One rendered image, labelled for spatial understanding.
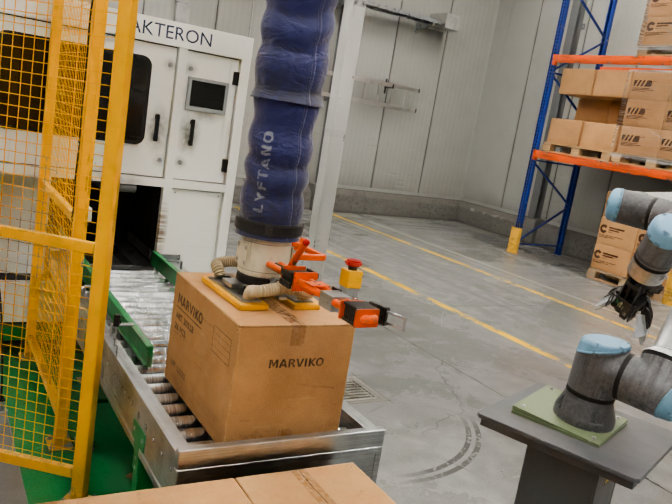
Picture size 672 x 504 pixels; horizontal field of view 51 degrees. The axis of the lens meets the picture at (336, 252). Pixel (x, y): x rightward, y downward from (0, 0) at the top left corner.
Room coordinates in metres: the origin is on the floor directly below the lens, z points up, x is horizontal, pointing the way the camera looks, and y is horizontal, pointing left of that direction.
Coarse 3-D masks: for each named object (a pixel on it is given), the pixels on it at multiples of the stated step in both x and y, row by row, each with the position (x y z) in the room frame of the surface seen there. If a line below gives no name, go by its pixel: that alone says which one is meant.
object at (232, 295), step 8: (208, 280) 2.33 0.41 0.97; (216, 280) 2.33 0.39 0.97; (216, 288) 2.26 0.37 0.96; (224, 288) 2.24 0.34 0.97; (232, 288) 2.26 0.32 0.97; (240, 288) 2.20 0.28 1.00; (224, 296) 2.20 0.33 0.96; (232, 296) 2.18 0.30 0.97; (240, 296) 2.17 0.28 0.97; (232, 304) 2.15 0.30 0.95; (240, 304) 2.10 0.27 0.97; (248, 304) 2.12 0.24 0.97; (256, 304) 2.13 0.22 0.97; (264, 304) 2.15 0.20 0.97
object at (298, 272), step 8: (288, 272) 2.07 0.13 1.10; (296, 272) 2.05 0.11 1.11; (304, 272) 2.07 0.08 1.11; (312, 272) 2.09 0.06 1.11; (280, 280) 2.10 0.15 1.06; (288, 280) 2.08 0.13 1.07; (296, 280) 2.06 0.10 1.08; (304, 280) 2.07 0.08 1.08; (288, 288) 2.05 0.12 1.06; (296, 288) 2.06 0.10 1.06
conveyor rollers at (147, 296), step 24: (120, 288) 3.52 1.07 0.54; (144, 288) 3.59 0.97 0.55; (168, 288) 3.66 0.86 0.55; (144, 312) 3.22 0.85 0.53; (168, 312) 3.28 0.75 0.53; (120, 336) 2.82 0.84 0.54; (168, 336) 2.92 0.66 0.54; (168, 384) 2.39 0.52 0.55; (168, 408) 2.20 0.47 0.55; (192, 432) 2.06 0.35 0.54
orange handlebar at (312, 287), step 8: (312, 248) 2.58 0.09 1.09; (304, 256) 2.44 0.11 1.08; (312, 256) 2.46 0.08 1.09; (320, 256) 2.47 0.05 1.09; (272, 264) 2.21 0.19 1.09; (280, 264) 2.24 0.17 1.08; (280, 272) 2.15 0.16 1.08; (312, 280) 2.07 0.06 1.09; (304, 288) 2.02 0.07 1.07; (312, 288) 1.98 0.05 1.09; (320, 288) 2.01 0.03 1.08; (328, 288) 1.99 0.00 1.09; (336, 304) 1.86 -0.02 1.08; (360, 320) 1.76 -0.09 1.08; (368, 320) 1.76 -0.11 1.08; (376, 320) 1.77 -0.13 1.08
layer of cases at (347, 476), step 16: (336, 464) 2.01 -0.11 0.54; (352, 464) 2.02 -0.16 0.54; (224, 480) 1.81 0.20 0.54; (240, 480) 1.82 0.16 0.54; (256, 480) 1.84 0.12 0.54; (272, 480) 1.85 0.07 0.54; (288, 480) 1.87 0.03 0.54; (304, 480) 1.88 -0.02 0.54; (320, 480) 1.89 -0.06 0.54; (336, 480) 1.91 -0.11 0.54; (352, 480) 1.93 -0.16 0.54; (368, 480) 1.94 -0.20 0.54; (96, 496) 1.63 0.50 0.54; (112, 496) 1.64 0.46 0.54; (128, 496) 1.65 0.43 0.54; (144, 496) 1.67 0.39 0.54; (160, 496) 1.68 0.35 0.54; (176, 496) 1.69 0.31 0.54; (192, 496) 1.70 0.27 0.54; (208, 496) 1.72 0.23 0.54; (224, 496) 1.73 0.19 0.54; (240, 496) 1.74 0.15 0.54; (256, 496) 1.75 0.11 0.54; (272, 496) 1.77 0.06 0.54; (288, 496) 1.78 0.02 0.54; (304, 496) 1.79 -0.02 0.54; (320, 496) 1.81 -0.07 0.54; (336, 496) 1.82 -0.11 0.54; (352, 496) 1.83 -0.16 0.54; (368, 496) 1.85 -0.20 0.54; (384, 496) 1.86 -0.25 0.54
